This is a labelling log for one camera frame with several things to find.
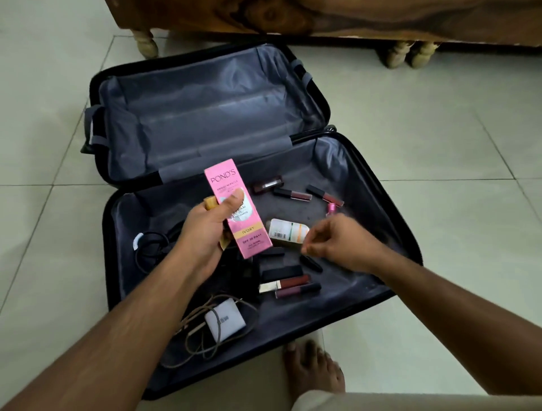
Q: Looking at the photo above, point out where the open black suitcase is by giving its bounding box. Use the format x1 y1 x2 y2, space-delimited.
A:
80 41 424 401

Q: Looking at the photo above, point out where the mauve lip gloss tube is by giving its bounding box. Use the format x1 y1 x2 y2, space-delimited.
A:
274 283 322 300

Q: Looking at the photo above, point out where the white charger adapter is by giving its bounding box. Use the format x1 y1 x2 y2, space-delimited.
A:
204 298 247 345

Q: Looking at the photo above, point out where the black oval lipstick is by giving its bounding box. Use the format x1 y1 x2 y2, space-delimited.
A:
299 253 324 273

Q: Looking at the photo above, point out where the person's right hand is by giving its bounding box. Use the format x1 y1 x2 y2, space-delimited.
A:
301 214 388 275

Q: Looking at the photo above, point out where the pink cosmetic carton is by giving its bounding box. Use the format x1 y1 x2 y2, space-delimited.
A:
204 159 273 260

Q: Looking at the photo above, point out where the person's right forearm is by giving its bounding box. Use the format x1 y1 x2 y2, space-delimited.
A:
373 249 542 397

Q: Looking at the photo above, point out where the person's left forearm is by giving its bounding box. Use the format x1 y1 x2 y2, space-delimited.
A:
0 250 208 411

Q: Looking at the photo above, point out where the person's left hand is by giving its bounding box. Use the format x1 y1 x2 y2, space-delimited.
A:
175 188 246 283

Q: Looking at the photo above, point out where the dark brown square lipstick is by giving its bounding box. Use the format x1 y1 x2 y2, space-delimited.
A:
252 175 285 195

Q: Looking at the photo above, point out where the black rectangular cosmetic case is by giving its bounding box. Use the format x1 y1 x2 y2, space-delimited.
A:
261 265 304 282

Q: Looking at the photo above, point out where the person's bare foot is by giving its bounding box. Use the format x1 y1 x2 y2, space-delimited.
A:
282 339 346 401

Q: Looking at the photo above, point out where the coiled black cable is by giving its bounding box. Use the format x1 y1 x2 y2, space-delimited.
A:
133 220 188 275

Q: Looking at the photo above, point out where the red lip gloss black cap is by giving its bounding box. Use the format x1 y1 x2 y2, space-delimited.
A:
305 184 345 208

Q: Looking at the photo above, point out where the red lip gloss gold cap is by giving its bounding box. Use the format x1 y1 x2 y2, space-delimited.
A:
258 274 312 294

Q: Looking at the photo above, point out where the dark red lip gloss tube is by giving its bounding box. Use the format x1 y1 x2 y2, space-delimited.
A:
273 187 313 202

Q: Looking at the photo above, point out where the beige charging cable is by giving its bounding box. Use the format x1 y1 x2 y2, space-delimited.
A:
160 294 260 369

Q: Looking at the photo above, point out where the white bottle with label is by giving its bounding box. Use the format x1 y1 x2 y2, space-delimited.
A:
265 218 311 246

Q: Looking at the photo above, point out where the wooden furniture with turned legs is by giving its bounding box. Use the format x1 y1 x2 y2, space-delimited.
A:
104 0 542 70

